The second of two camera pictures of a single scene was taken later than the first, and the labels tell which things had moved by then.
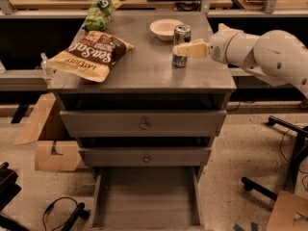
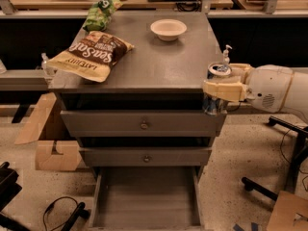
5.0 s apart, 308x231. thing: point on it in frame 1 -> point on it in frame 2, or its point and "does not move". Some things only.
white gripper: (220, 47) -> (267, 87)
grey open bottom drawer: (146, 198) does not move
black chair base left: (10, 187) does not move
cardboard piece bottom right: (290, 213) does not move
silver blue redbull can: (182, 35) -> (214, 106)
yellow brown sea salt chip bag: (92, 56) does not move
